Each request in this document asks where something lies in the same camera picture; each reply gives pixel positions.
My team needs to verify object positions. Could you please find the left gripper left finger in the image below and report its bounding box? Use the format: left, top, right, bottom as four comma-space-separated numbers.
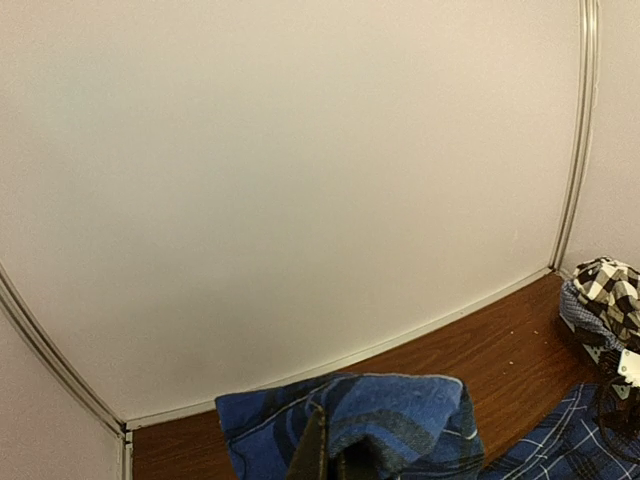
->
286, 404, 330, 480

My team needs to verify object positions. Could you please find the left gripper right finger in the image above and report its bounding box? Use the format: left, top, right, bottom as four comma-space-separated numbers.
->
334, 442, 380, 480

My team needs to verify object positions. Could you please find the blue plaid long sleeve shirt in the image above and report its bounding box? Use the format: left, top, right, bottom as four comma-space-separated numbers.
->
216, 374, 639, 479

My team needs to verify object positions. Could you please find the small blue gingham shirt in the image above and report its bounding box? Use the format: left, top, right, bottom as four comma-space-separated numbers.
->
560, 280, 624, 352

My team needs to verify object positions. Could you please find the black white checked shirt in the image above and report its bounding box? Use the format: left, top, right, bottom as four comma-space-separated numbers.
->
572, 256, 639, 345

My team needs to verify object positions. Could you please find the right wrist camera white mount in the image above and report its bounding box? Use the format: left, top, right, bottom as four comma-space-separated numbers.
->
617, 349, 640, 388

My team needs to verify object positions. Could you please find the left aluminium frame post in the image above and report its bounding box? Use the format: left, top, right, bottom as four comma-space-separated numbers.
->
1, 266, 134, 480

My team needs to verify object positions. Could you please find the aluminium frame post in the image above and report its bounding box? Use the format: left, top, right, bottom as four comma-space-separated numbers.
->
547, 0, 600, 275
1, 266, 134, 480

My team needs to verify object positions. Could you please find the right aluminium frame post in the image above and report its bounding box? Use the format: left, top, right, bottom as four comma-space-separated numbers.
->
547, 0, 600, 275

